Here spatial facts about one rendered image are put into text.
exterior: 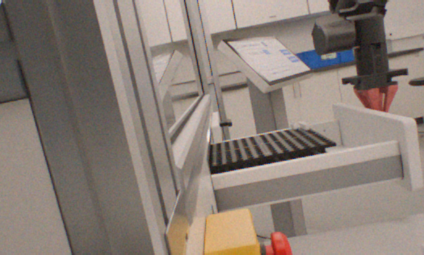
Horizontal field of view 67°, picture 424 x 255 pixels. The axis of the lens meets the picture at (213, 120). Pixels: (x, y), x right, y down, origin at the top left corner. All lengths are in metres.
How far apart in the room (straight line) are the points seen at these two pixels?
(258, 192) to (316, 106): 3.38
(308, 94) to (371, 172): 3.30
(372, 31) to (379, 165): 0.26
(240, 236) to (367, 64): 0.47
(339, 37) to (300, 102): 3.17
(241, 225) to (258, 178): 0.21
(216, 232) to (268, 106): 1.33
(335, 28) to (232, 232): 0.45
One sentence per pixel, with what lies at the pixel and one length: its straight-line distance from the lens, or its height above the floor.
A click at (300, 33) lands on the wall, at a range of 4.53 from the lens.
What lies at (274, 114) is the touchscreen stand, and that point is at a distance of 1.60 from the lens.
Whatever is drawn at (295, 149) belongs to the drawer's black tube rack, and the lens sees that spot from 0.55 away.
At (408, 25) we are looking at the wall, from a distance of 5.13.
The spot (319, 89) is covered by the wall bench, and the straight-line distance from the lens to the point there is 3.86.
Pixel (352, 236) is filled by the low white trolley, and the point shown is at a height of 0.76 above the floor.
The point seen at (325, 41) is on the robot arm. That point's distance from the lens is 0.63.
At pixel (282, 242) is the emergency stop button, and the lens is 0.30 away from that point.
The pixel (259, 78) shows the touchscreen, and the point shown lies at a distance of 1.38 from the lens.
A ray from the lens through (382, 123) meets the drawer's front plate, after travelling 0.59.
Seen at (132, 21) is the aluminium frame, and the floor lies 1.08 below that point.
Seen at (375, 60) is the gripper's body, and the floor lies 1.01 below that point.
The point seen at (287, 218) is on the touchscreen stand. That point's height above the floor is 0.26.
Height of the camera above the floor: 1.04
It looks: 8 degrees down
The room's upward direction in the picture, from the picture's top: 11 degrees counter-clockwise
